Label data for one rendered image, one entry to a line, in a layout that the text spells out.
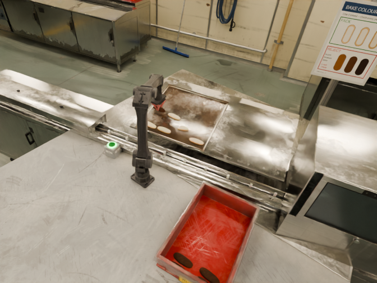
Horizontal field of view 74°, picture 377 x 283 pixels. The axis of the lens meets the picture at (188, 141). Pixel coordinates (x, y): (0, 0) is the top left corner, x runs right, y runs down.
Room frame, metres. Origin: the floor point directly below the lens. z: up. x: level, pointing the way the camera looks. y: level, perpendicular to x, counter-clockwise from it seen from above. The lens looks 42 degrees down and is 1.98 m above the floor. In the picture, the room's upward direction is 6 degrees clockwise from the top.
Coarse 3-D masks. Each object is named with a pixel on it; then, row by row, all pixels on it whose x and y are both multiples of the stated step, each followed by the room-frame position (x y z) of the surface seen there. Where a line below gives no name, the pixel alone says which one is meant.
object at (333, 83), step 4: (372, 0) 1.59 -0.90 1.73; (376, 0) 1.57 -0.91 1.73; (332, 80) 1.57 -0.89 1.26; (336, 80) 1.56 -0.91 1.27; (332, 84) 1.57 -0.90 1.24; (336, 84) 1.56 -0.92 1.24; (328, 88) 1.57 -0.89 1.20; (332, 88) 1.56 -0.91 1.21; (328, 92) 1.57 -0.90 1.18; (332, 92) 1.56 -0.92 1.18; (324, 96) 1.57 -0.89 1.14; (328, 96) 1.56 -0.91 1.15; (324, 100) 1.57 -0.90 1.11; (328, 100) 1.56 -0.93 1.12; (320, 104) 1.57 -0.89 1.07; (324, 104) 1.56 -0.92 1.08; (316, 108) 1.60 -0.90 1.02; (312, 116) 1.59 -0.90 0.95
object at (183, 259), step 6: (180, 258) 0.50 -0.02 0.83; (186, 258) 0.50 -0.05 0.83; (186, 264) 0.48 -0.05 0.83; (192, 264) 0.48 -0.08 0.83; (204, 270) 0.46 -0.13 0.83; (198, 276) 0.43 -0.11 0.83; (204, 276) 0.44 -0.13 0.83; (210, 276) 0.44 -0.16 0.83; (216, 276) 0.44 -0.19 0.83; (210, 282) 0.42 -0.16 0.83; (216, 282) 0.42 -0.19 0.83
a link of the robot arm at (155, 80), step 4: (152, 76) 1.35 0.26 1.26; (156, 76) 1.36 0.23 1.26; (160, 76) 1.39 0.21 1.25; (148, 80) 1.24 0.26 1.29; (152, 80) 1.24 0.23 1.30; (156, 80) 1.27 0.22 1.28; (160, 80) 1.37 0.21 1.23; (144, 84) 1.13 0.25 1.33; (148, 84) 1.14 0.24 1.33; (152, 84) 1.16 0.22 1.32; (156, 84) 1.26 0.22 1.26; (160, 84) 1.39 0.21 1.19; (156, 88) 1.10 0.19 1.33; (152, 92) 1.05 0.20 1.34; (156, 92) 1.08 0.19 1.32; (152, 96) 1.04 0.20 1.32; (156, 96) 1.08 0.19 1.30
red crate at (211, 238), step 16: (208, 208) 0.78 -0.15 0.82; (224, 208) 0.80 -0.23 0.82; (192, 224) 0.68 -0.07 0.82; (208, 224) 0.69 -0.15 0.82; (224, 224) 0.70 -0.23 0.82; (240, 224) 0.71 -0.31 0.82; (176, 240) 0.59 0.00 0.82; (192, 240) 0.60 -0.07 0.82; (208, 240) 0.60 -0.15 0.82; (224, 240) 0.61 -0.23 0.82; (240, 240) 0.62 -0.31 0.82; (192, 256) 0.52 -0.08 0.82; (208, 256) 0.53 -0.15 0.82; (224, 256) 0.54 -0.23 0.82; (192, 272) 0.45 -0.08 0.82; (224, 272) 0.46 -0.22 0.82
